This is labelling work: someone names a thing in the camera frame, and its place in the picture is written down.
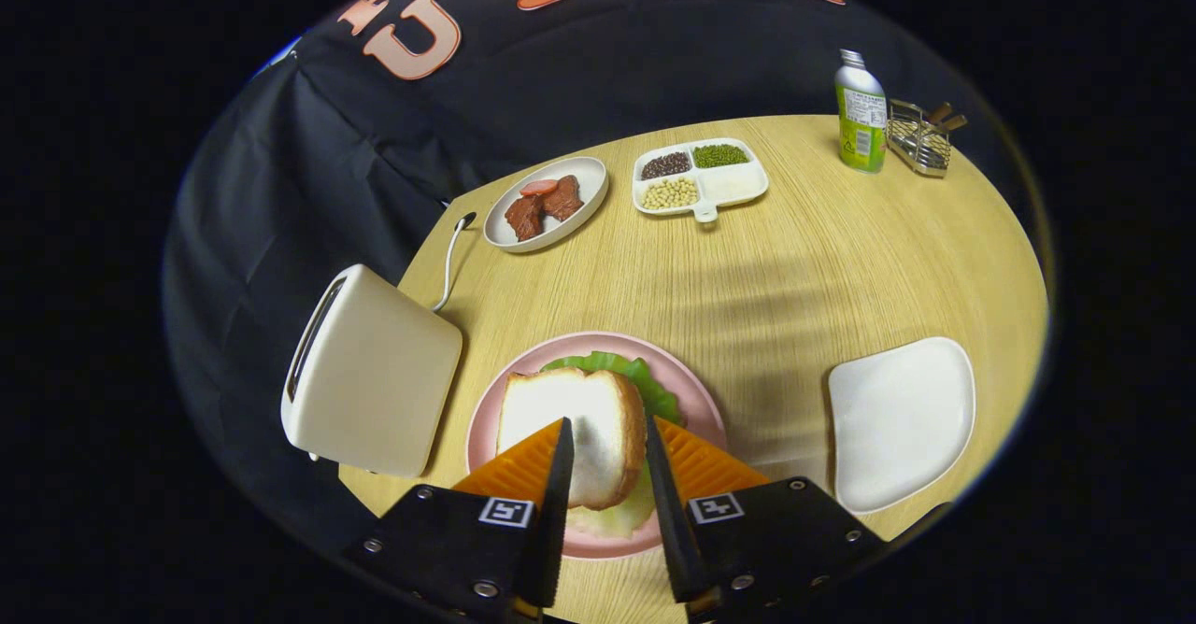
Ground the white square plate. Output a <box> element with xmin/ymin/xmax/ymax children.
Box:
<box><xmin>828</xmin><ymin>336</ymin><xmax>977</xmax><ymax>516</ymax></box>

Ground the brown meat piece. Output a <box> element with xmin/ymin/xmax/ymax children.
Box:
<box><xmin>505</xmin><ymin>194</ymin><xmax>546</xmax><ymax>242</ymax></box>
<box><xmin>542</xmin><ymin>175</ymin><xmax>586</xmax><ymax>223</ymax></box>

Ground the toasted bread slice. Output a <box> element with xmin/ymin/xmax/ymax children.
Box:
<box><xmin>495</xmin><ymin>366</ymin><xmax>648</xmax><ymax>511</ymax></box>

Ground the black backdrop cloth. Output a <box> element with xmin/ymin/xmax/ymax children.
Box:
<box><xmin>161</xmin><ymin>0</ymin><xmax>1047</xmax><ymax>550</ymax></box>

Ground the white divided dish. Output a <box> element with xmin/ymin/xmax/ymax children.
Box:
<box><xmin>632</xmin><ymin>138</ymin><xmax>770</xmax><ymax>224</ymax></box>

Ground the pile of green beans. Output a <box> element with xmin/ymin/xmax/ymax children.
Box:
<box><xmin>692</xmin><ymin>143</ymin><xmax>751</xmax><ymax>170</ymax></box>

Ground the green lettuce leaf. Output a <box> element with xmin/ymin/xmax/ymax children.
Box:
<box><xmin>540</xmin><ymin>351</ymin><xmax>685</xmax><ymax>541</ymax></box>

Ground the round white plate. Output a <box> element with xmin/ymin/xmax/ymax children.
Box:
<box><xmin>483</xmin><ymin>156</ymin><xmax>610</xmax><ymax>254</ymax></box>

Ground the metal wire basket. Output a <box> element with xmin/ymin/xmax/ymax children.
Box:
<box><xmin>886</xmin><ymin>98</ymin><xmax>952</xmax><ymax>179</ymax></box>

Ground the white toaster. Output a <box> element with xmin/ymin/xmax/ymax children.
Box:
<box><xmin>280</xmin><ymin>263</ymin><xmax>464</xmax><ymax>478</ymax></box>

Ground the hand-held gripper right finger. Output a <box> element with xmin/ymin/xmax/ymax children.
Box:
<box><xmin>645</xmin><ymin>414</ymin><xmax>889</xmax><ymax>620</ymax></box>

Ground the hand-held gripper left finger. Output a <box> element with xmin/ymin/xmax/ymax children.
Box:
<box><xmin>341</xmin><ymin>417</ymin><xmax>576</xmax><ymax>620</ymax></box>

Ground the pile of dark beans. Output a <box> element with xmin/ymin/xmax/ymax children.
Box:
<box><xmin>641</xmin><ymin>151</ymin><xmax>693</xmax><ymax>181</ymax></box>

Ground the green silver bottle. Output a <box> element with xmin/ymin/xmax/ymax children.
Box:
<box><xmin>834</xmin><ymin>49</ymin><xmax>888</xmax><ymax>174</ymax></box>

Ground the pile of yellow soybeans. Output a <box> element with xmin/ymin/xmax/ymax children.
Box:
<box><xmin>641</xmin><ymin>177</ymin><xmax>700</xmax><ymax>211</ymax></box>

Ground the white toaster cable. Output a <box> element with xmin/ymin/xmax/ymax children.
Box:
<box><xmin>432</xmin><ymin>218</ymin><xmax>473</xmax><ymax>314</ymax></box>

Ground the pink plate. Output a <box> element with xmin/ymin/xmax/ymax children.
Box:
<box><xmin>465</xmin><ymin>331</ymin><xmax>729</xmax><ymax>560</ymax></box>

